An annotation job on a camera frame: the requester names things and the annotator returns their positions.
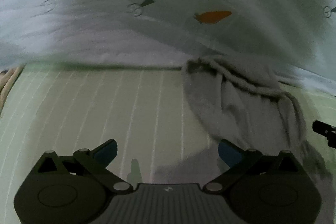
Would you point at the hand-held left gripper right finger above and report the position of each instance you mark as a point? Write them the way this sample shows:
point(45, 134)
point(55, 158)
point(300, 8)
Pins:
point(229, 153)

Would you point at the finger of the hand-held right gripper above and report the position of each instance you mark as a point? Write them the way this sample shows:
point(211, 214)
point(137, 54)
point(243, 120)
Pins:
point(324, 129)

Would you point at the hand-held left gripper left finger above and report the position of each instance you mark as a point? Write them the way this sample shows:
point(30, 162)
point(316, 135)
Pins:
point(105, 153)

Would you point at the grey zip hoodie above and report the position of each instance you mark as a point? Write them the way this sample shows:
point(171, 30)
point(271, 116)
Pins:
point(236, 108)

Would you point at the green grid bed sheet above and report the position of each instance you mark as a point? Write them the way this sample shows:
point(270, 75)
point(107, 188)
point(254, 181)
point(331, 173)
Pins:
point(105, 108)

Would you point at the carrot print pale blanket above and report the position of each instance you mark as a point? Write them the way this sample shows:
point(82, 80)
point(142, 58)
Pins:
point(105, 29)

